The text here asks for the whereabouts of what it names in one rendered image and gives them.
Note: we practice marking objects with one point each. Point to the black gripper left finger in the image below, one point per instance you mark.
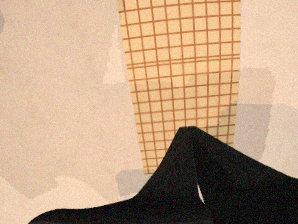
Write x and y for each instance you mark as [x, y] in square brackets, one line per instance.
[170, 196]

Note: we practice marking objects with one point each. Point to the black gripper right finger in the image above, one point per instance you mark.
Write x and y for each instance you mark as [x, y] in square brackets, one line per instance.
[239, 190]

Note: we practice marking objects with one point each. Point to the tan grid-patterned strip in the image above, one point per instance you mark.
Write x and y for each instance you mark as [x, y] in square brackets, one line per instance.
[182, 58]

